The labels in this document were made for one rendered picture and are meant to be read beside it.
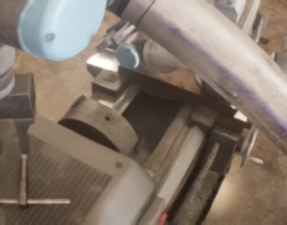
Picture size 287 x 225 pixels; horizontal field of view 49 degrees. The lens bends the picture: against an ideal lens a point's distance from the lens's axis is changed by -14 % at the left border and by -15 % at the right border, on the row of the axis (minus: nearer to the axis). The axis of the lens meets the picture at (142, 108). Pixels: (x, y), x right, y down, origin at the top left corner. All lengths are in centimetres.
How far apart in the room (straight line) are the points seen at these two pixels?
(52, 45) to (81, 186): 41
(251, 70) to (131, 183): 39
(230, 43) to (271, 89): 7
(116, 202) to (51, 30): 44
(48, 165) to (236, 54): 46
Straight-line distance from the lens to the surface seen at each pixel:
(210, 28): 40
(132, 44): 117
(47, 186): 69
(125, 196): 69
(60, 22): 30
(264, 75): 41
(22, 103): 50
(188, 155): 139
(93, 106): 100
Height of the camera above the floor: 191
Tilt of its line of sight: 44 degrees down
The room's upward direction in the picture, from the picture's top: 5 degrees clockwise
